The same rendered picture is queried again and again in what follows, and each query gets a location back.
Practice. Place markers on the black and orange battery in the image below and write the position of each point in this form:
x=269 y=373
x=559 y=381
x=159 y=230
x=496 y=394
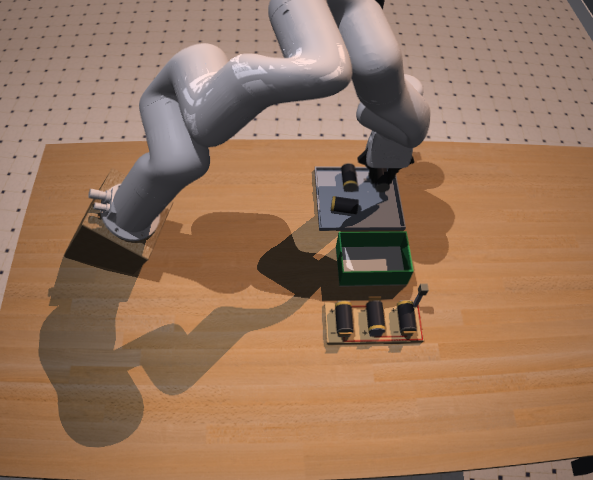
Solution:
x=344 y=205
x=344 y=319
x=349 y=177
x=382 y=181
x=375 y=315
x=406 y=316

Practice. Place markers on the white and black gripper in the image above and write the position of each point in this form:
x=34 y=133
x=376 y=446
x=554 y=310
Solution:
x=380 y=153

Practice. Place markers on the green open-top box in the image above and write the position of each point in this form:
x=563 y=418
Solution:
x=373 y=258

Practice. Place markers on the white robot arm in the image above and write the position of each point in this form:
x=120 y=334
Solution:
x=325 y=43

